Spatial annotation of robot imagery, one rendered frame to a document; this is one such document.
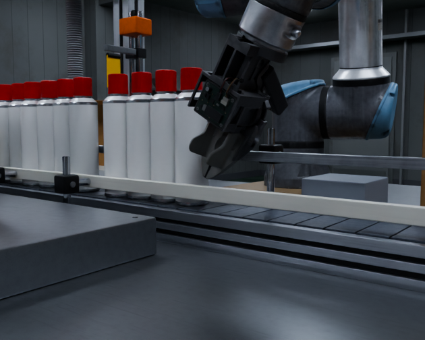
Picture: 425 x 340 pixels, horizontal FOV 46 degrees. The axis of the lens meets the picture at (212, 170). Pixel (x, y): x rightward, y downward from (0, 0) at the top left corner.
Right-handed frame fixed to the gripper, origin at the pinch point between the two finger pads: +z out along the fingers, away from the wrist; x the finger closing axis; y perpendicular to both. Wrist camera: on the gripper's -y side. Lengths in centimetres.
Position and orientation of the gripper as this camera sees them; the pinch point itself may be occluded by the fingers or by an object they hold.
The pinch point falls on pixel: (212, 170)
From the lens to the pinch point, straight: 73.7
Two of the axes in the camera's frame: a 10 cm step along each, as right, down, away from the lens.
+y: -6.1, 0.7, -7.9
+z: -3.9, 8.4, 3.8
